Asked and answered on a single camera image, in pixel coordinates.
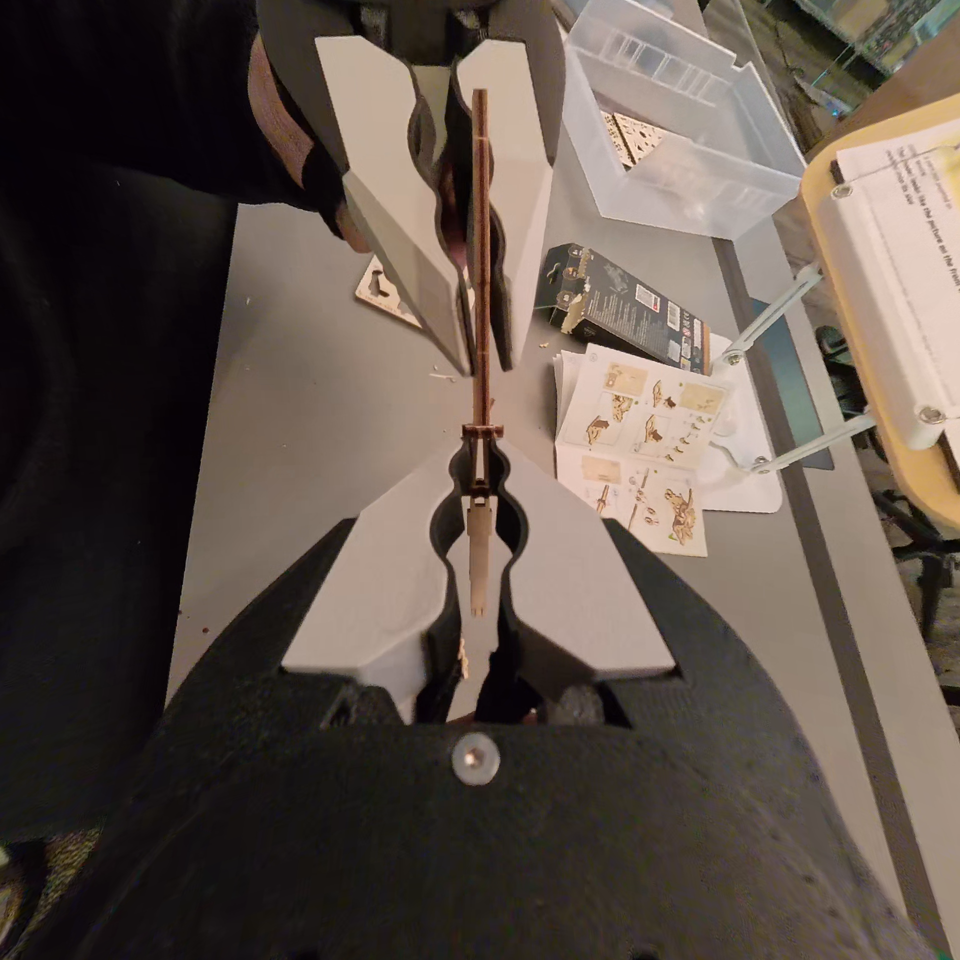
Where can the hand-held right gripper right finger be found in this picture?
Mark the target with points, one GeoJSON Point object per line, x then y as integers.
{"type": "Point", "coordinates": [592, 600]}

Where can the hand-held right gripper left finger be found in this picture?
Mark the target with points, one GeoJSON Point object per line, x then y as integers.
{"type": "Point", "coordinates": [375, 600]}

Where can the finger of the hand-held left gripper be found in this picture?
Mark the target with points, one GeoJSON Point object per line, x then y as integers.
{"type": "Point", "coordinates": [525, 187]}
{"type": "Point", "coordinates": [375, 150]}

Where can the long wooden shaft with collars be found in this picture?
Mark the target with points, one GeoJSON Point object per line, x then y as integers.
{"type": "Point", "coordinates": [481, 300]}

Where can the person's left hand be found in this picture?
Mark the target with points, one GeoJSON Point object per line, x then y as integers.
{"type": "Point", "coordinates": [292, 142]}

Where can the laser-cut wooden part sheet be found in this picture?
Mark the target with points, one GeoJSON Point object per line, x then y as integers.
{"type": "Point", "coordinates": [634, 139]}
{"type": "Point", "coordinates": [382, 296]}

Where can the instruction booklet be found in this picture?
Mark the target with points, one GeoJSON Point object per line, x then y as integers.
{"type": "Point", "coordinates": [637, 450]}

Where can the black kit box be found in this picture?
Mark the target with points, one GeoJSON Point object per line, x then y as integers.
{"type": "Point", "coordinates": [630, 307]}

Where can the clear plastic bin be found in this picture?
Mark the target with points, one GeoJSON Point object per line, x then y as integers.
{"type": "Point", "coordinates": [712, 172]}

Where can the wooden clipboard board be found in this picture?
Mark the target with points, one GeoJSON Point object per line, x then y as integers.
{"type": "Point", "coordinates": [821, 172]}

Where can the white document stand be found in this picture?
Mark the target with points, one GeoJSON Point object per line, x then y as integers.
{"type": "Point", "coordinates": [885, 300]}

